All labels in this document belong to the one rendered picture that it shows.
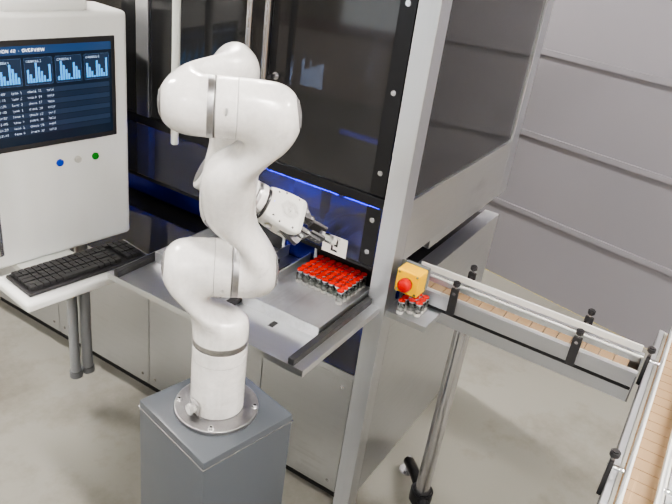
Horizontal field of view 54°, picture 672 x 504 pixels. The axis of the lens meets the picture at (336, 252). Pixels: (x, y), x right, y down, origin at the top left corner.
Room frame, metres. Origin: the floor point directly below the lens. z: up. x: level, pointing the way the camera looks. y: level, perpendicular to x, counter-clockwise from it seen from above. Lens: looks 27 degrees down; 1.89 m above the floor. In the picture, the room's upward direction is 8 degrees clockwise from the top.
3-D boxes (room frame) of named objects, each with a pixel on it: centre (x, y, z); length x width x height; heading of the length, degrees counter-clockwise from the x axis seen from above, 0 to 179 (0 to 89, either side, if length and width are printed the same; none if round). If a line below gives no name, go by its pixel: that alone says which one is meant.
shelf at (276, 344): (1.70, 0.23, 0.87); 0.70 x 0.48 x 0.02; 61
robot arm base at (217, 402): (1.18, 0.22, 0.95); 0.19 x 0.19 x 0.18
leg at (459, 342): (1.72, -0.42, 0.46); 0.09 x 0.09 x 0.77; 61
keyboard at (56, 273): (1.78, 0.79, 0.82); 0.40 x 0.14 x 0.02; 144
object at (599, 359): (1.65, -0.55, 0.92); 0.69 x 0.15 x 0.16; 61
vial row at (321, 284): (1.72, 0.03, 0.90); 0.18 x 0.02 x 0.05; 61
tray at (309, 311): (1.68, 0.05, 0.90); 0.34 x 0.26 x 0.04; 151
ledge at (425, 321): (1.69, -0.26, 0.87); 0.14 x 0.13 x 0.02; 151
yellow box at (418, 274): (1.67, -0.23, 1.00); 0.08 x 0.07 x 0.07; 151
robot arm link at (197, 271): (1.17, 0.25, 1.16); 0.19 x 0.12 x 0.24; 101
